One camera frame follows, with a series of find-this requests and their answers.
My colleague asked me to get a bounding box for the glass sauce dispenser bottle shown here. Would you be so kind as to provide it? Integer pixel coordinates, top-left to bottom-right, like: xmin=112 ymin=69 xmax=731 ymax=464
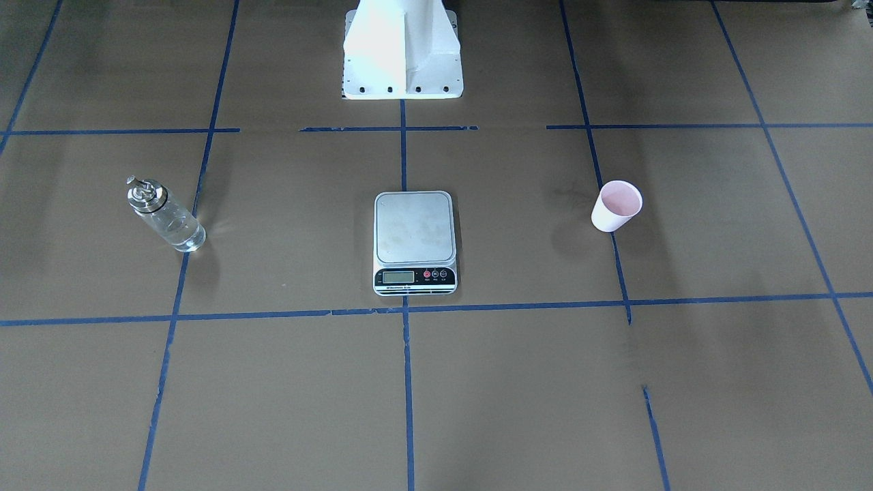
xmin=127 ymin=176 xmax=207 ymax=252

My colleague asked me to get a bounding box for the digital kitchen scale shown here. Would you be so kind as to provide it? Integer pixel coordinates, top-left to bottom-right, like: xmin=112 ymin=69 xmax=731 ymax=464
xmin=373 ymin=190 xmax=459 ymax=297

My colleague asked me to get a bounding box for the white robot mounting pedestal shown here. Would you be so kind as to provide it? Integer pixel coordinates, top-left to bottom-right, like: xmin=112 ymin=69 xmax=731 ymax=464
xmin=341 ymin=1 xmax=464 ymax=100

